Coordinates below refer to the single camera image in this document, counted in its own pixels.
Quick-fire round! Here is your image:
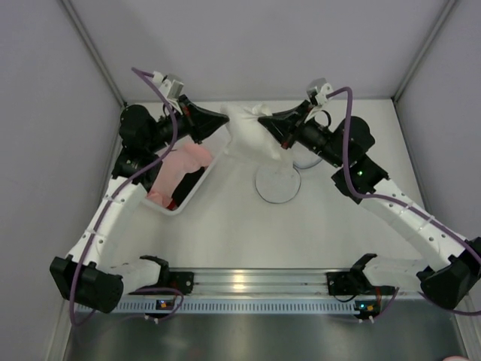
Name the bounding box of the white bra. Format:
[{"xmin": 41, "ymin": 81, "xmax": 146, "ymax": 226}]
[{"xmin": 220, "ymin": 103, "xmax": 293, "ymax": 169}]

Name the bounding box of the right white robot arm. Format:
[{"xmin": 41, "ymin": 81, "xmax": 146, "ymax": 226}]
[{"xmin": 259, "ymin": 102, "xmax": 480, "ymax": 310}]

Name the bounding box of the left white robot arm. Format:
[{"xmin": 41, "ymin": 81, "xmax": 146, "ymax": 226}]
[{"xmin": 50, "ymin": 96, "xmax": 229, "ymax": 313}]

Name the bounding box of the round mesh laundry bag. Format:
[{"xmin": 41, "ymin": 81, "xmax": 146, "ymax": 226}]
[{"xmin": 254, "ymin": 149, "xmax": 322, "ymax": 205}]

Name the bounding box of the white plastic basket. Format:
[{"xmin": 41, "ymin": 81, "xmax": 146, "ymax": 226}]
[{"xmin": 141, "ymin": 137, "xmax": 228, "ymax": 215}]

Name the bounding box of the pink garment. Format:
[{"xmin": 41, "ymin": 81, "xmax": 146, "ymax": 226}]
[{"xmin": 147, "ymin": 143, "xmax": 213, "ymax": 208}]

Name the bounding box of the black garment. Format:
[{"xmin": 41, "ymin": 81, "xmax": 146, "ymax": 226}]
[{"xmin": 171, "ymin": 167, "xmax": 206, "ymax": 209}]

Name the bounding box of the red garment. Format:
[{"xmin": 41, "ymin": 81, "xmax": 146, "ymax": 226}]
[{"xmin": 167, "ymin": 200, "xmax": 177, "ymax": 211}]

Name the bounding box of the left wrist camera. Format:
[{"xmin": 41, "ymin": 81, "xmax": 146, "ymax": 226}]
[{"xmin": 152, "ymin": 71, "xmax": 184, "ymax": 110}]

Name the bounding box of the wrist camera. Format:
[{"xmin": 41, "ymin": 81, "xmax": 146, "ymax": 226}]
[
  {"xmin": 152, "ymin": 71, "xmax": 184, "ymax": 110},
  {"xmin": 306, "ymin": 77, "xmax": 334, "ymax": 107}
]

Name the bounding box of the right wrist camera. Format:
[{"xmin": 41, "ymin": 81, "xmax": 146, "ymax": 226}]
[{"xmin": 306, "ymin": 77, "xmax": 334, "ymax": 107}]

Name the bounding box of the left aluminium frame post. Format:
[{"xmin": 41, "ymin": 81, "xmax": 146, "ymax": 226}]
[{"xmin": 59, "ymin": 0, "xmax": 127, "ymax": 108}]

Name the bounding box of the aluminium frame post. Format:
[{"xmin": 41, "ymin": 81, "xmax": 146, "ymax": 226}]
[
  {"xmin": 391, "ymin": 0, "xmax": 461, "ymax": 105},
  {"xmin": 59, "ymin": 0, "xmax": 127, "ymax": 108}
]

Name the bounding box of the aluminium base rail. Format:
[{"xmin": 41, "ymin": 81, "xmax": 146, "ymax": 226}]
[{"xmin": 62, "ymin": 267, "xmax": 470, "ymax": 299}]

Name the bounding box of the slotted cable duct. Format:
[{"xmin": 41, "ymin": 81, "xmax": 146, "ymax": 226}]
[{"xmin": 112, "ymin": 298, "xmax": 378, "ymax": 315}]

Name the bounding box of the right aluminium frame post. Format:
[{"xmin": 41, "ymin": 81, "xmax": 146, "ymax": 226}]
[{"xmin": 391, "ymin": 0, "xmax": 461, "ymax": 105}]

